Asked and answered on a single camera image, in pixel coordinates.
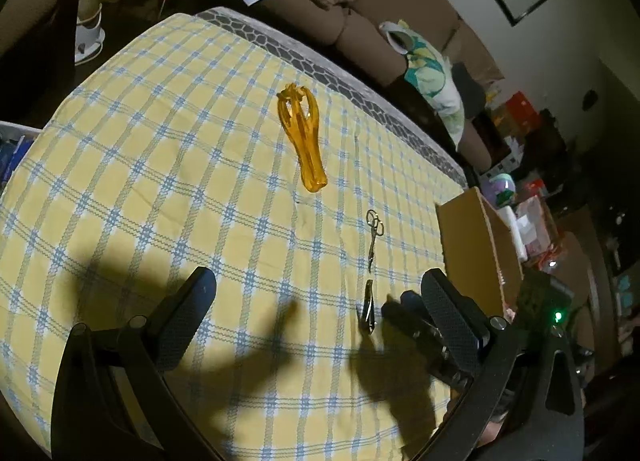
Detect small metal scissors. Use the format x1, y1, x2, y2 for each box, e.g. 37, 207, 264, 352
364, 209, 386, 273

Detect orange plastic tongs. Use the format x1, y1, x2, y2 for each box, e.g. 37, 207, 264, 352
277, 83, 329, 194

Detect dark wooden post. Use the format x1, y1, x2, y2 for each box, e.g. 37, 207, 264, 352
59, 0, 84, 88

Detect white small appliance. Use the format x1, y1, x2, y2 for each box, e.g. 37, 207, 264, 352
74, 0, 107, 64

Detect white plastic bag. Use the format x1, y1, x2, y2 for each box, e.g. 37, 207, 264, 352
499, 205, 532, 263

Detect purple green round toy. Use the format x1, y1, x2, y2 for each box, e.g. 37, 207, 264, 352
492, 174, 519, 205

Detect grey patterned table mat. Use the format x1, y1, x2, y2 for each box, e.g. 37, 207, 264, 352
196, 6, 482, 188

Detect white storage bin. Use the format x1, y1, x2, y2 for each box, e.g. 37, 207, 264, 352
0, 120, 42, 192

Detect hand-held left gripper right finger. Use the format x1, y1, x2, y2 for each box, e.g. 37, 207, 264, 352
421, 268, 586, 461

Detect red box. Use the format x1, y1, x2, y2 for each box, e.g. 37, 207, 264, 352
504, 92, 542, 130

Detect yellow checked tablecloth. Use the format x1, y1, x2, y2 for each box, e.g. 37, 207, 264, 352
0, 12, 468, 461

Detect metal nail clipper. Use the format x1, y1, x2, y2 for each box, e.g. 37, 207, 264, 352
359, 279, 377, 337

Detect floral print pillow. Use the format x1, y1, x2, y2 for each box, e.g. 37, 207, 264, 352
379, 20, 467, 142

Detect brown chair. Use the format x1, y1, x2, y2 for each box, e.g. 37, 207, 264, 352
0, 0, 64, 60

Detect brown cardboard box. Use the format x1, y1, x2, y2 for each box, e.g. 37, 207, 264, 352
434, 187, 525, 315

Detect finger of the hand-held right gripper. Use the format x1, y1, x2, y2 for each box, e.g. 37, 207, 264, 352
381, 300, 474, 387
399, 290, 431, 323

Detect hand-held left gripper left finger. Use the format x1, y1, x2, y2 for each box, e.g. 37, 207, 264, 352
50, 266, 237, 461

